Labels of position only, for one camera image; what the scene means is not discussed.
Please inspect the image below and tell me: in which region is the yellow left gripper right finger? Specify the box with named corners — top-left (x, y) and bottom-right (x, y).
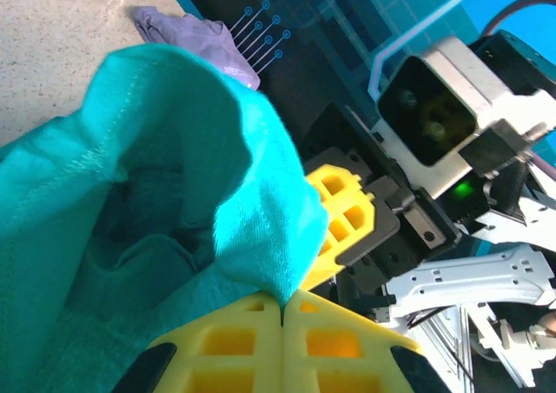
top-left (281, 288), bottom-right (453, 393)

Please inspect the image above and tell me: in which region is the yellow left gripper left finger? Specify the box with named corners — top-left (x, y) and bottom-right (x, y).
top-left (115, 290), bottom-right (284, 393)

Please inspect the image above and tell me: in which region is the teal t-shirt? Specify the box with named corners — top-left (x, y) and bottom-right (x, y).
top-left (0, 43), bottom-right (330, 393)

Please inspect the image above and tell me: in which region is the folded purple t-shirt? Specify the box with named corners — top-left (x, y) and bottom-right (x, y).
top-left (131, 5), bottom-right (262, 91)

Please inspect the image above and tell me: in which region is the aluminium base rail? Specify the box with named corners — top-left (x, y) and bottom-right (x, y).
top-left (403, 310), bottom-right (483, 393)

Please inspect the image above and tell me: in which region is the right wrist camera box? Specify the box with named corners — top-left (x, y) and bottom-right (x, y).
top-left (376, 36), bottom-right (553, 199)

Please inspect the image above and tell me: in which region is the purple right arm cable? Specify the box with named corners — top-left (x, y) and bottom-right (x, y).
top-left (480, 0), bottom-right (556, 38)

